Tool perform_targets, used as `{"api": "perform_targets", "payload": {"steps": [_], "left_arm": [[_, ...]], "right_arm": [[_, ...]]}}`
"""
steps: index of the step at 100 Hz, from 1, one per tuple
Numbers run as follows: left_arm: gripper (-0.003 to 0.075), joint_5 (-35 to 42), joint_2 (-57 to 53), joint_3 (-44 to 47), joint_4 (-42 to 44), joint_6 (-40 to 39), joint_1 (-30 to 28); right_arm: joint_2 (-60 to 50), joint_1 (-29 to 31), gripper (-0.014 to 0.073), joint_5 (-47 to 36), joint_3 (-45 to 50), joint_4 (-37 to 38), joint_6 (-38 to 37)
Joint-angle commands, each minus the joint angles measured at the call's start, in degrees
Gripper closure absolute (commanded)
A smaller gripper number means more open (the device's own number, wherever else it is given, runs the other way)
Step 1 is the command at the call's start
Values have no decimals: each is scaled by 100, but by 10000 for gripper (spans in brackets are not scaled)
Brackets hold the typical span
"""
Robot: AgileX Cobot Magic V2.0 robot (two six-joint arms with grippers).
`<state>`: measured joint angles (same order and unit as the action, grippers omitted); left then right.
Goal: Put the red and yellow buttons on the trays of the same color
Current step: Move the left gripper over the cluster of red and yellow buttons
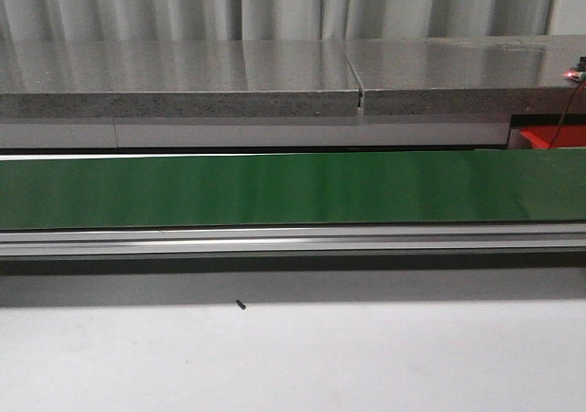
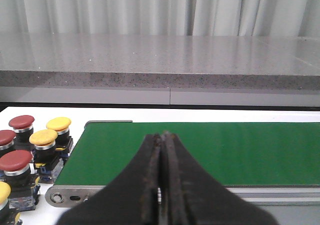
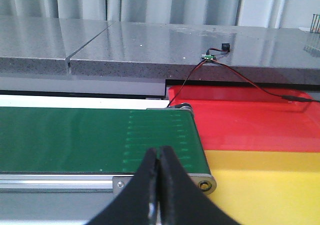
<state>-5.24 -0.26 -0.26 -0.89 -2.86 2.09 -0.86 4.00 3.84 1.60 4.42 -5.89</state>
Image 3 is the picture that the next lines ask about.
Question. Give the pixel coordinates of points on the grey pleated curtain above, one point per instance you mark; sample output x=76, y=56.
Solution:
x=255, y=13

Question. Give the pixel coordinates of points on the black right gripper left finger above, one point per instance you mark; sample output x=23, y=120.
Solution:
x=137, y=203

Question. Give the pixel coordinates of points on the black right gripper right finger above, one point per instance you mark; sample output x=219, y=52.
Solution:
x=181, y=201

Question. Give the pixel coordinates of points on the green conveyor belt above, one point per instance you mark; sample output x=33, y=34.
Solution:
x=94, y=141

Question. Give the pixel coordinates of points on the wire rack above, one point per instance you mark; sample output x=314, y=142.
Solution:
x=315, y=24

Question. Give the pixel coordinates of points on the small green circuit board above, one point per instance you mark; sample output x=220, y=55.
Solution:
x=208, y=57

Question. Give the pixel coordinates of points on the red plate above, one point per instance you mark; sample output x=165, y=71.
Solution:
x=247, y=119

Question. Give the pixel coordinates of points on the aluminium conveyor frame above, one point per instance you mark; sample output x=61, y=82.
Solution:
x=92, y=182

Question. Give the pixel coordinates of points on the yellow plate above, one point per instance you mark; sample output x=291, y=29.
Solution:
x=267, y=188

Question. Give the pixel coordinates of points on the small black sensor block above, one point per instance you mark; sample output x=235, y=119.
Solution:
x=225, y=47

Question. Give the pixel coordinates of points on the grey stone counter slab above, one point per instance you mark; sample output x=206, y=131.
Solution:
x=61, y=47

